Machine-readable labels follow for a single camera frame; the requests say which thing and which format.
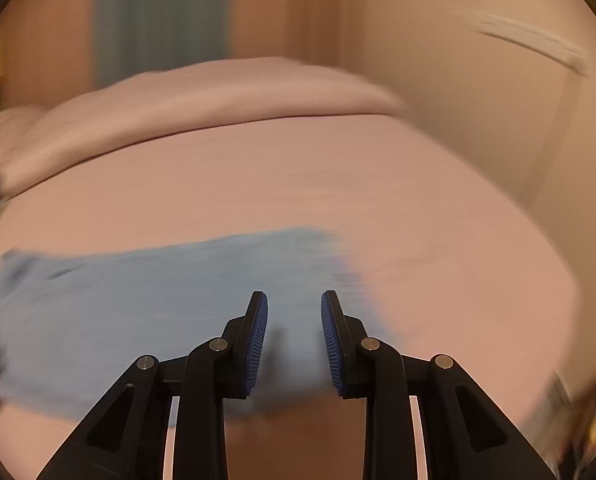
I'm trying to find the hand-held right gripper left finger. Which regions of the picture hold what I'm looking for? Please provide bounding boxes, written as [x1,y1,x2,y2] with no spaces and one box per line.
[36,290,269,480]

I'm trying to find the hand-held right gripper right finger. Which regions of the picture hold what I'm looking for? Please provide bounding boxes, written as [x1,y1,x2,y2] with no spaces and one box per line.
[321,290,557,480]

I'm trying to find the light blue denim pants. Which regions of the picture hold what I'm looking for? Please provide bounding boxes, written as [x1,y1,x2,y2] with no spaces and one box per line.
[0,227,393,421]

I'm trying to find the blue curtain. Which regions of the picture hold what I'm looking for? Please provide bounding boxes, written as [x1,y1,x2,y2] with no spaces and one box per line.
[95,0,235,87]

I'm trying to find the pink bed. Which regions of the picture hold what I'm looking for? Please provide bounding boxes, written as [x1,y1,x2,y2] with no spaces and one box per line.
[0,109,585,480]

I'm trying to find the pink pillow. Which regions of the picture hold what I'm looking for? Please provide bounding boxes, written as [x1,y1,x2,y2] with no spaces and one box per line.
[0,57,409,197]

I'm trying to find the white power strip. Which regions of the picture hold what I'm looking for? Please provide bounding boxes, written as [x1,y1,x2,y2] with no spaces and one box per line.
[464,12,592,79]

